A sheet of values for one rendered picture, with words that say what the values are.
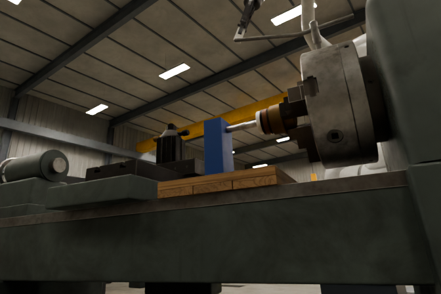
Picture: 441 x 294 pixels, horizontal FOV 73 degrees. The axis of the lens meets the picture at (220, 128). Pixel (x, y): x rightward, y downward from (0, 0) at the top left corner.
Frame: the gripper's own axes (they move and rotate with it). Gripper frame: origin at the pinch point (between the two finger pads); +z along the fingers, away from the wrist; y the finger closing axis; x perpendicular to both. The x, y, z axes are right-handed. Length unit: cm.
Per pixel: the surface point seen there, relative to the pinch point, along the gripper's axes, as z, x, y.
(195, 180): 64, -8, -31
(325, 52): 27, -28, -40
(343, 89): 37, -33, -43
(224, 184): 63, -15, -34
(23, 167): 76, 64, 17
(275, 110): 38, -22, -25
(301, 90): 37, -25, -38
